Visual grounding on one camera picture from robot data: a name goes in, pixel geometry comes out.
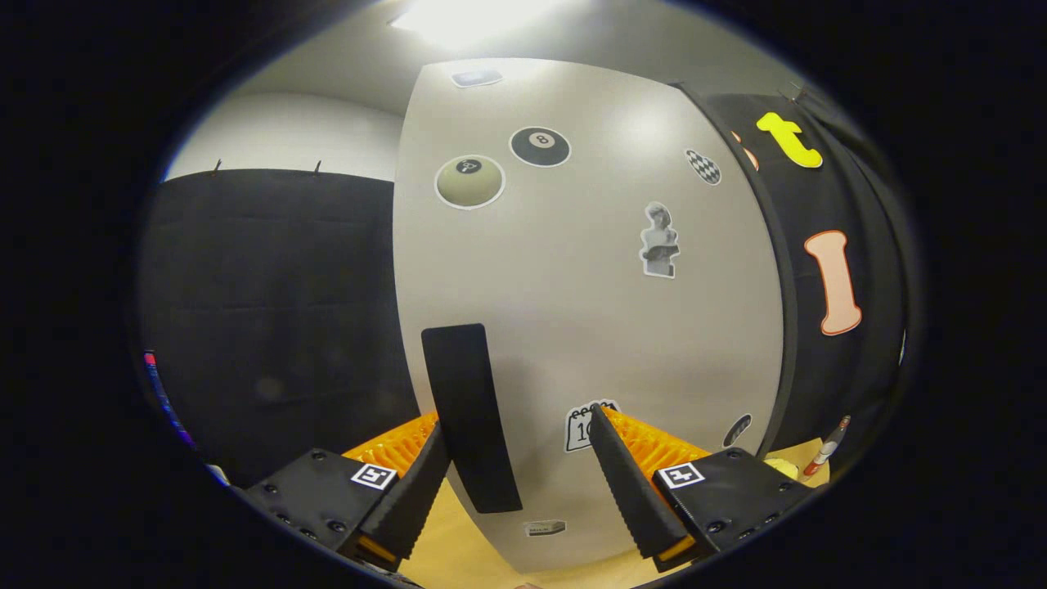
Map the black cabinet door handle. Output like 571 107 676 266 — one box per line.
421 323 524 515

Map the large ceiling light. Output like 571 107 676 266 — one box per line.
391 0 565 46

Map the small bottle with red label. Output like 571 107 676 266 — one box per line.
803 415 852 477

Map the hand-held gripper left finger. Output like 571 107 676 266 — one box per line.
237 413 452 573

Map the black backdrop cloth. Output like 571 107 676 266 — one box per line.
137 82 913 492

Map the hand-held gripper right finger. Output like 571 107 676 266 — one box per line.
589 404 811 573

